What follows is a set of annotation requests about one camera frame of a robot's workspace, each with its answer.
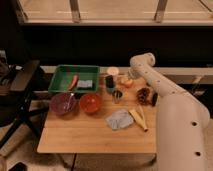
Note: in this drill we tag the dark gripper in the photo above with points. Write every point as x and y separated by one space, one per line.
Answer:
125 77

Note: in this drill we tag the red bowl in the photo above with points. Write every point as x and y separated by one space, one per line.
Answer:
90 103

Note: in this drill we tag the blue grey cloth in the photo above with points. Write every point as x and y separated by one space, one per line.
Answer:
119 119

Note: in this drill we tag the orange apple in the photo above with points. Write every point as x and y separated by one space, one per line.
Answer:
126 82

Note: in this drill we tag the brown pine cone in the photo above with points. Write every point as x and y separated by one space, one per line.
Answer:
143 96

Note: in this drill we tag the blue sponge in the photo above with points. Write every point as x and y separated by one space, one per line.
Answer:
84 84

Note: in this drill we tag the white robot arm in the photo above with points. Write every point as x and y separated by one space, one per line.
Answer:
180 119

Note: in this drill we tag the wooden folding table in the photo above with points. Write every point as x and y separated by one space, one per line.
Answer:
77 132

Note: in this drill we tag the red handled tool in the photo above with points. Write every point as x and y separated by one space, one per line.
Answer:
73 82

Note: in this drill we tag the yellow banana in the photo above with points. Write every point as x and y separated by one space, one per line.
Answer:
139 117

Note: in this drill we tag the metal spoon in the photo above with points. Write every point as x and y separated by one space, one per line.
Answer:
69 101

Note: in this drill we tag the purple bowl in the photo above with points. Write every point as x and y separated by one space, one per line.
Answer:
59 101

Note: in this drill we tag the dark blue can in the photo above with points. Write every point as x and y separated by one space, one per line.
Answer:
109 83

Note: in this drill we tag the small metal cup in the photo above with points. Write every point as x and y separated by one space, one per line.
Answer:
117 94

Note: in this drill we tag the black office chair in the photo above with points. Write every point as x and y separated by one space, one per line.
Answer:
16 93

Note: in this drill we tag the green plastic tray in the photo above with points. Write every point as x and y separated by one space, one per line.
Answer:
63 77

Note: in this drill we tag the white paper cup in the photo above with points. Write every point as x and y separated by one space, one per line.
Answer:
112 73

